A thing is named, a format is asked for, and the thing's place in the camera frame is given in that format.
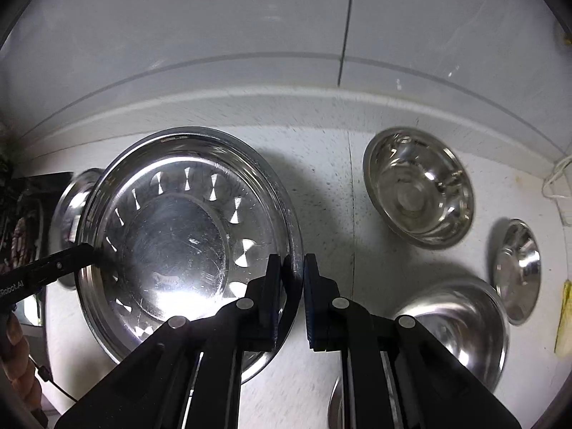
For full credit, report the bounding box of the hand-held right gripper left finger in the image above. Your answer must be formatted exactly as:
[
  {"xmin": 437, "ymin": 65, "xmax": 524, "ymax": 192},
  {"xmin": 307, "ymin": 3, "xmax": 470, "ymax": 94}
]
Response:
[{"xmin": 54, "ymin": 254, "xmax": 301, "ymax": 429}]

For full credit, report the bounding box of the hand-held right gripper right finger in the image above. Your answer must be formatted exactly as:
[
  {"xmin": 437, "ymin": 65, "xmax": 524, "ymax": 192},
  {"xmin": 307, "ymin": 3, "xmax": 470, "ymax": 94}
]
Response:
[{"xmin": 303, "ymin": 254, "xmax": 523, "ymax": 429}]

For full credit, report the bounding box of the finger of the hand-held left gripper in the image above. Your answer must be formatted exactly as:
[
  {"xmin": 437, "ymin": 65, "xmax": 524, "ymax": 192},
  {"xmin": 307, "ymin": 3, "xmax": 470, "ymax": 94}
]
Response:
[{"xmin": 24, "ymin": 242, "xmax": 97, "ymax": 289}]

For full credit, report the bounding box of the large steel basin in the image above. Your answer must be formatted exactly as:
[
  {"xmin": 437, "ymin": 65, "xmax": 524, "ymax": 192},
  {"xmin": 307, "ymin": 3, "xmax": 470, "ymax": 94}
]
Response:
[{"xmin": 74, "ymin": 127, "xmax": 305, "ymax": 385}]

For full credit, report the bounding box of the large steel bowl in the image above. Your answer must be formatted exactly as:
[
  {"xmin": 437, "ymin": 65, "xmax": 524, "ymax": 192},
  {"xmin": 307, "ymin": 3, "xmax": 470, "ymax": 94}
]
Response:
[{"xmin": 391, "ymin": 277, "xmax": 510, "ymax": 394}]

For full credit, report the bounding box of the medium steel bowl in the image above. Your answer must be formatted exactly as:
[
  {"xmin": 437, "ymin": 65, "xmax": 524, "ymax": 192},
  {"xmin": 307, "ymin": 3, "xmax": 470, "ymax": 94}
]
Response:
[{"xmin": 363, "ymin": 128, "xmax": 475, "ymax": 247}]

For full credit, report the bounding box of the person's left hand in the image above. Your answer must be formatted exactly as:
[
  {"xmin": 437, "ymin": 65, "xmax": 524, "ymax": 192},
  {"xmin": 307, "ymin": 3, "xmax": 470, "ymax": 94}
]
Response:
[{"xmin": 0, "ymin": 313, "xmax": 43, "ymax": 416}]

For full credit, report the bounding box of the small steel bowl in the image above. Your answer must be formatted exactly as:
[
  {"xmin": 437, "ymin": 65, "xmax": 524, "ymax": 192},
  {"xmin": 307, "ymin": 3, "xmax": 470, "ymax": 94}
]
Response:
[{"xmin": 53, "ymin": 167, "xmax": 105, "ymax": 289}]

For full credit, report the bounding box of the steel bowl bottom edge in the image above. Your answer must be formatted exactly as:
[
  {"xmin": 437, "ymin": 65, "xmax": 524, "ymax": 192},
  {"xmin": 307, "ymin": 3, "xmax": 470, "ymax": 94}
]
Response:
[{"xmin": 327, "ymin": 375, "xmax": 345, "ymax": 429}]

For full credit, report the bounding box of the yellow napa cabbage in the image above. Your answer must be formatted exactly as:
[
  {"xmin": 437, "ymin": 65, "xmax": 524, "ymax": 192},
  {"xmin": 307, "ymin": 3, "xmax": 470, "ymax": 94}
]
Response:
[{"xmin": 554, "ymin": 279, "xmax": 572, "ymax": 358}]

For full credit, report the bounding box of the thin black cord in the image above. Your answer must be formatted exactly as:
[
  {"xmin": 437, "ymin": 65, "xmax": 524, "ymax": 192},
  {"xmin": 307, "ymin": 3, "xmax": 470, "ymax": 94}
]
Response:
[{"xmin": 28, "ymin": 356, "xmax": 78, "ymax": 402}]

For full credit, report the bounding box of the white power cable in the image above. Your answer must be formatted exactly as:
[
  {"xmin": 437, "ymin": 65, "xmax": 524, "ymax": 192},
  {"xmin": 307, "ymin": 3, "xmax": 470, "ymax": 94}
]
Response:
[{"xmin": 542, "ymin": 154, "xmax": 572, "ymax": 215}]

